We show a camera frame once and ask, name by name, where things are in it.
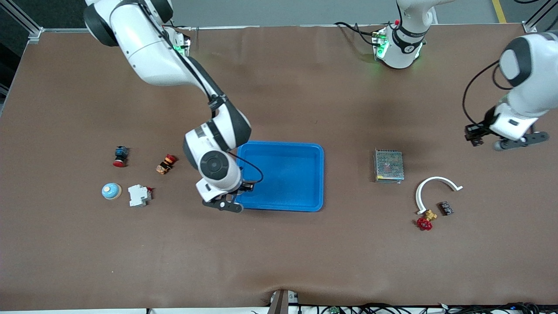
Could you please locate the aluminium frame profile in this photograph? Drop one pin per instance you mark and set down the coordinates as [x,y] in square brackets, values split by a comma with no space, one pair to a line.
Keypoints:
[35,35]
[529,27]

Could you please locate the brown table mat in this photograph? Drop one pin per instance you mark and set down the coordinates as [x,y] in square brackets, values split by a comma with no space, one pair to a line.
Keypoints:
[279,87]

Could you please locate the blue plastic tray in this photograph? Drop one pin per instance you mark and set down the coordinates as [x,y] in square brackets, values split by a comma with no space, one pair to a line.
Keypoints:
[287,179]

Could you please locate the arm base connector panel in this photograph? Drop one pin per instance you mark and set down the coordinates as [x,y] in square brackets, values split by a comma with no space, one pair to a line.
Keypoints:
[378,41]
[186,43]

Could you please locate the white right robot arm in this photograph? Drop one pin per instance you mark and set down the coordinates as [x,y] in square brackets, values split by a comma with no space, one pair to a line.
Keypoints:
[152,56]

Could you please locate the white circuit breaker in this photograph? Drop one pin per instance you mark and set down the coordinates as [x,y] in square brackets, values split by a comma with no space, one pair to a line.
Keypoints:
[138,196]

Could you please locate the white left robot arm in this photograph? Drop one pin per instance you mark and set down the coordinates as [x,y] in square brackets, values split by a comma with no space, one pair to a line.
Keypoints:
[403,48]

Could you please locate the white curved pipe clamp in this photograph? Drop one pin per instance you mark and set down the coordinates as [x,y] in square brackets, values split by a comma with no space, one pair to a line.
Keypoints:
[417,195]

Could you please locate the red pushbutton with blue base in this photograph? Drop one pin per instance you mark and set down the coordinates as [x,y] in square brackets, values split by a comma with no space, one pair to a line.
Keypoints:
[120,153]

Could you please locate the metal mesh power supply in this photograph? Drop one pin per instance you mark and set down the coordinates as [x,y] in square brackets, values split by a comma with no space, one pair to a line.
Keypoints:
[389,165]

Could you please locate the orange striped emergency stop button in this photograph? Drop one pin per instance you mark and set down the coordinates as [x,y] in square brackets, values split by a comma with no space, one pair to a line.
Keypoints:
[165,165]

